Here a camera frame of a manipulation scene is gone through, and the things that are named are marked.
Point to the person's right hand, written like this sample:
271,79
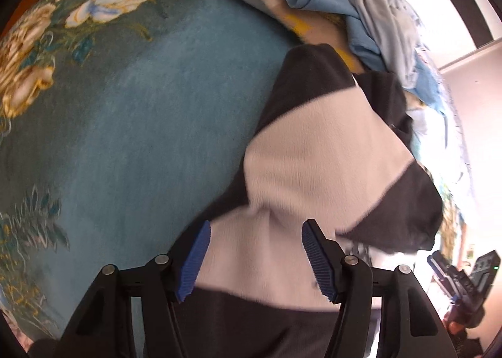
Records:
455,328

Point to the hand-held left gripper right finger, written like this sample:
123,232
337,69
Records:
317,260

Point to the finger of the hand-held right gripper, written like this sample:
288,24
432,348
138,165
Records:
441,269

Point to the black and white fleece garment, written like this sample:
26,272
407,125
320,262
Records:
313,154

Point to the beige and yellow blanket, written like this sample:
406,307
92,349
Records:
310,28

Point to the white wardrobe with black stripe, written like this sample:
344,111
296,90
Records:
462,0

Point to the light blue shirt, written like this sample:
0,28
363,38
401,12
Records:
392,20

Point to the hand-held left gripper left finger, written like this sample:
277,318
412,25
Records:
194,260

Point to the teal floral bedsheet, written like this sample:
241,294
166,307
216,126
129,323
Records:
137,126

